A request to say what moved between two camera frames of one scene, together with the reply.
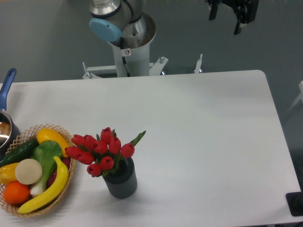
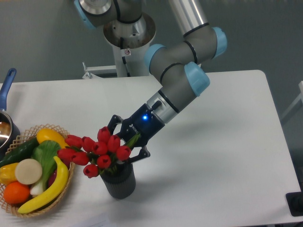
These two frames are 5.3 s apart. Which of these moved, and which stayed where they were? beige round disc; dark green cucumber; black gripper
Moved: black gripper
Stayed: beige round disc; dark green cucumber
